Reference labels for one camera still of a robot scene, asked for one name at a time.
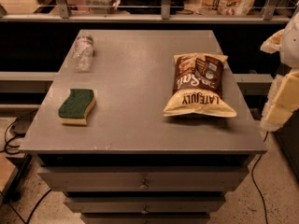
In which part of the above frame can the metal shelf rail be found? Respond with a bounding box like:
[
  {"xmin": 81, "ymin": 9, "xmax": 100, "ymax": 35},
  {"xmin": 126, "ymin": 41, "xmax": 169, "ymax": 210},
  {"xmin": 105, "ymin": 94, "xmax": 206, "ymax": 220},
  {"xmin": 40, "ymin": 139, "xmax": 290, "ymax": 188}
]
[{"xmin": 0, "ymin": 0, "xmax": 298, "ymax": 24}]

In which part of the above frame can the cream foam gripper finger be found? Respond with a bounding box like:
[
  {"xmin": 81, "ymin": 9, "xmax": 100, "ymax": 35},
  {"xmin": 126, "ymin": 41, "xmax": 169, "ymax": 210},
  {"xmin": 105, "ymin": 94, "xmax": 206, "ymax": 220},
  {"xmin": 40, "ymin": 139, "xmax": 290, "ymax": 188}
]
[
  {"xmin": 260, "ymin": 70, "xmax": 299, "ymax": 132},
  {"xmin": 260, "ymin": 29, "xmax": 284, "ymax": 54}
]

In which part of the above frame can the clear plastic water bottle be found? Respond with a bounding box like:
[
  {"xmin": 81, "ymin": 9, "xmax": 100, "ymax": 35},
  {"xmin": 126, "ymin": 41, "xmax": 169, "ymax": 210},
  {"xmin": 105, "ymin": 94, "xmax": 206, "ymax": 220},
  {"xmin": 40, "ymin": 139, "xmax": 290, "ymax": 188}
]
[{"xmin": 71, "ymin": 33, "xmax": 93, "ymax": 72}]

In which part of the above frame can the black cables left floor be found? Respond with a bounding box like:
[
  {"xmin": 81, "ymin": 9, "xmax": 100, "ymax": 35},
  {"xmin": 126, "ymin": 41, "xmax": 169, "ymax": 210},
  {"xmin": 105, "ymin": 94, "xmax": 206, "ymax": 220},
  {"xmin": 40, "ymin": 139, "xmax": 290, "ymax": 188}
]
[{"xmin": 0, "ymin": 108, "xmax": 52, "ymax": 224}]

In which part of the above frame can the black cable right floor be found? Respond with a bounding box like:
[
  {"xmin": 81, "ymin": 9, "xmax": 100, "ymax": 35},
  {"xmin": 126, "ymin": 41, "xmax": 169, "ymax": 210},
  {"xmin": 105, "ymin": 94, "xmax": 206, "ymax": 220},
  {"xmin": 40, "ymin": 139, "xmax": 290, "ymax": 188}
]
[{"xmin": 250, "ymin": 131, "xmax": 270, "ymax": 224}]

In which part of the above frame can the green yellow sponge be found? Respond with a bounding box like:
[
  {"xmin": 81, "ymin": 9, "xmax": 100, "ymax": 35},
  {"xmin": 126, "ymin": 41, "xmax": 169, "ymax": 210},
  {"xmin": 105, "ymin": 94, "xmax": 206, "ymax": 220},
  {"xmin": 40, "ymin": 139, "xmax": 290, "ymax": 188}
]
[{"xmin": 58, "ymin": 89, "xmax": 96, "ymax": 126}]

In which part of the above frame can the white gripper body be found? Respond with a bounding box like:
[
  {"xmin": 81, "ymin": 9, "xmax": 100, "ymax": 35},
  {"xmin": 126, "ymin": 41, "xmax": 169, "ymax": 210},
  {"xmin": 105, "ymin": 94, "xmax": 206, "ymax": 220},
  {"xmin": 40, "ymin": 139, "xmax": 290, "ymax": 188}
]
[{"xmin": 279, "ymin": 13, "xmax": 299, "ymax": 68}]

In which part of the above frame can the black bag on shelf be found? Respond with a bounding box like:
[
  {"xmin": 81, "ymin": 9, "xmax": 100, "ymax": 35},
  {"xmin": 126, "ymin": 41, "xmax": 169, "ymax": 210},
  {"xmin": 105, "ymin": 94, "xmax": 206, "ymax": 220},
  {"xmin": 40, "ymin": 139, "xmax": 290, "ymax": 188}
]
[{"xmin": 118, "ymin": 0, "xmax": 186, "ymax": 14}]

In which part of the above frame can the brown Late July chip bag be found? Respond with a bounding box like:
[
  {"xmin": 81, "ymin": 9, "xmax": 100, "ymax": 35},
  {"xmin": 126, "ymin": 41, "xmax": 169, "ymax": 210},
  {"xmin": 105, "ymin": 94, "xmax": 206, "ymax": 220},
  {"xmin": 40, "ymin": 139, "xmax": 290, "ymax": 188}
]
[{"xmin": 164, "ymin": 53, "xmax": 236, "ymax": 118}]

